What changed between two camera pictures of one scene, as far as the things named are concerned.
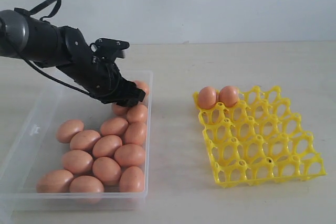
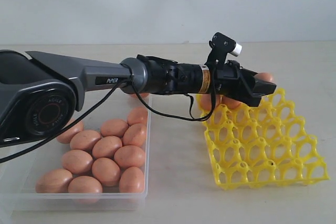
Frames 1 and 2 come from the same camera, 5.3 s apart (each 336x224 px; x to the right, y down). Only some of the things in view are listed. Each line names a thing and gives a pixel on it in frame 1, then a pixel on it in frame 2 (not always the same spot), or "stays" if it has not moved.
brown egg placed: x=120 y=110 → x=264 y=76
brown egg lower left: x=77 y=161 stays
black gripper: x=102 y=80 → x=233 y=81
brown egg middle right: x=136 y=132 stays
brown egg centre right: x=130 y=155 stays
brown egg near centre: x=86 y=189 stays
